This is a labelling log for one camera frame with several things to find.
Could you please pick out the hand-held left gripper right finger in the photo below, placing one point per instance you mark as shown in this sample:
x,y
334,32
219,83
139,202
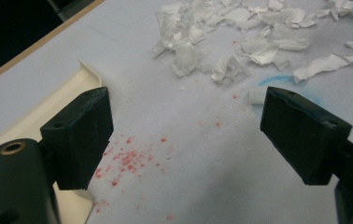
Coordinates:
x,y
302,137

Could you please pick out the cream plastic dustpan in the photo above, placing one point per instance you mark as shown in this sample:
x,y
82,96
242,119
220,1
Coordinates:
x,y
56,99

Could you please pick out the white table cover board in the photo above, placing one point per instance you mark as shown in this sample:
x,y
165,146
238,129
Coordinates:
x,y
196,140

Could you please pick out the pile of white paper scraps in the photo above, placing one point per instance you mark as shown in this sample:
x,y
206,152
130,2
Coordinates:
x,y
258,46

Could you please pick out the metal floor rail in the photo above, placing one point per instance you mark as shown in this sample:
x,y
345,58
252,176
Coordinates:
x,y
72,7

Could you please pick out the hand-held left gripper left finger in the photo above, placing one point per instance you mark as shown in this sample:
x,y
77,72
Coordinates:
x,y
78,137

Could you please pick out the wooden table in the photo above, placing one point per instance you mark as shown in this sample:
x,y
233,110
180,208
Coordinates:
x,y
37,43

